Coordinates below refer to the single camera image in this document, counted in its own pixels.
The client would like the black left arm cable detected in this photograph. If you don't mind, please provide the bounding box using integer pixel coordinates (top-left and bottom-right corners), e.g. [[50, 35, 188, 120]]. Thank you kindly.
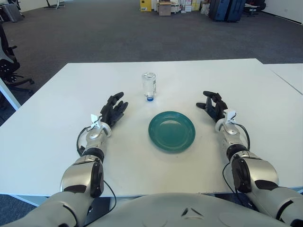
[[76, 124, 117, 215]]

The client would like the dark navy suitcase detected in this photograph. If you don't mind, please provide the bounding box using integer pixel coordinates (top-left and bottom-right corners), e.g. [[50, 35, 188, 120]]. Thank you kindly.
[[227, 0, 246, 23]]

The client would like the black chair base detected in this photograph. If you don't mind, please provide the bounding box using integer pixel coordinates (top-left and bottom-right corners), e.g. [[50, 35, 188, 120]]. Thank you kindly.
[[44, 0, 66, 9]]

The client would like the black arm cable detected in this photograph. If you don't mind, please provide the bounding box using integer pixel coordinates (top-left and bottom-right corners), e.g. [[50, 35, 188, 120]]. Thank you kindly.
[[76, 124, 117, 215], [222, 122, 251, 198]]

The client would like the black mesh office chair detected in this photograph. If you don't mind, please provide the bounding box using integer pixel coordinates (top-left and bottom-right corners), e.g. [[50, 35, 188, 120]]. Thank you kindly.
[[0, 23, 35, 95]]

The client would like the clear plastic bottle blue cap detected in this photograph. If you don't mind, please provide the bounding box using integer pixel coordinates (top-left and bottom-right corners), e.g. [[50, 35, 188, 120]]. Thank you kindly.
[[141, 72, 157, 103]]

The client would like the grey robot torso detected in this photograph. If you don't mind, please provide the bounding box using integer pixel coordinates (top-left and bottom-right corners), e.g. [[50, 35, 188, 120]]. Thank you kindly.
[[85, 192, 285, 227]]

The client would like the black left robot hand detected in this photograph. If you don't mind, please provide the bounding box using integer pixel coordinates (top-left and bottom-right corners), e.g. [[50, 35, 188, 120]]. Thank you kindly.
[[99, 91, 129, 128]]

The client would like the green round plate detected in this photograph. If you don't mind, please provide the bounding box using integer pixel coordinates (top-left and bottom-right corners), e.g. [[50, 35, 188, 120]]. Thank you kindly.
[[148, 111, 196, 155]]

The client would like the grey cabinet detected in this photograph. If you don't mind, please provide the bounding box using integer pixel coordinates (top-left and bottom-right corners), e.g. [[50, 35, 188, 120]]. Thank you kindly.
[[0, 3, 23, 23]]

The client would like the white adjacent table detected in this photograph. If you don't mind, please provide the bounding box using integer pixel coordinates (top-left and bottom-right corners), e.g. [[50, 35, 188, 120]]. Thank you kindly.
[[269, 63, 303, 95]]

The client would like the stack of white boxes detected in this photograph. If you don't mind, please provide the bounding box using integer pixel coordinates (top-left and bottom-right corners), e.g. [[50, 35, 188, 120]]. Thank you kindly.
[[170, 0, 193, 12]]

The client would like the blue suitcase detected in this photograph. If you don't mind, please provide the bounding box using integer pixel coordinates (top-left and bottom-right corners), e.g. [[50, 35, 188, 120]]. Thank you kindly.
[[213, 0, 232, 21]]

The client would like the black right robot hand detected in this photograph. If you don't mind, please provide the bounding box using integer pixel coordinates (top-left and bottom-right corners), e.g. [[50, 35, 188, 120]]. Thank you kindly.
[[196, 90, 229, 123]]

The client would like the yellow box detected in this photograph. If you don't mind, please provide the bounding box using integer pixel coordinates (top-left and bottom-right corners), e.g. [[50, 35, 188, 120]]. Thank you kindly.
[[140, 0, 152, 12]]

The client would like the white side desk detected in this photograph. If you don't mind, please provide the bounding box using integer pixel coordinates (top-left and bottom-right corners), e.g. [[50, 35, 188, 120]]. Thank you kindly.
[[0, 78, 22, 111]]

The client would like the white plastic bag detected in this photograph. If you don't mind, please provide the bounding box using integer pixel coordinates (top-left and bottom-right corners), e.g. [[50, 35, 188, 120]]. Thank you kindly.
[[201, 1, 211, 16]]

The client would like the brown cardboard box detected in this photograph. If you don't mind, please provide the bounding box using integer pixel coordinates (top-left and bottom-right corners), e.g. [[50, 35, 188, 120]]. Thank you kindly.
[[158, 1, 171, 16]]

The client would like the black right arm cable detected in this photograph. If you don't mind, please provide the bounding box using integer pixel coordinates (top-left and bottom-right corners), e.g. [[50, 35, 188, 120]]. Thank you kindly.
[[222, 122, 251, 198]]

